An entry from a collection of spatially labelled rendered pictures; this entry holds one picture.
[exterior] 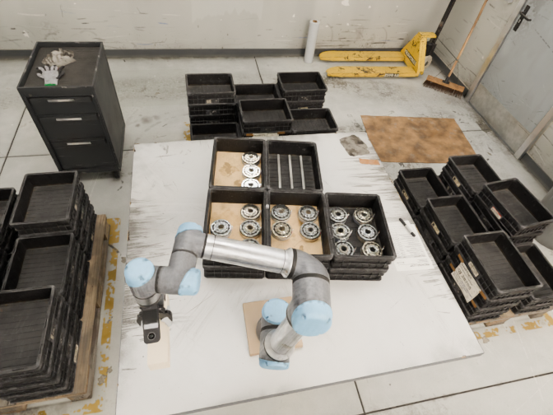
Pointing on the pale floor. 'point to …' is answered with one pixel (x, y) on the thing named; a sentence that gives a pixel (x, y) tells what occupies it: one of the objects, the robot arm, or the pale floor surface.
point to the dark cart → (76, 109)
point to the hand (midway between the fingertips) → (158, 327)
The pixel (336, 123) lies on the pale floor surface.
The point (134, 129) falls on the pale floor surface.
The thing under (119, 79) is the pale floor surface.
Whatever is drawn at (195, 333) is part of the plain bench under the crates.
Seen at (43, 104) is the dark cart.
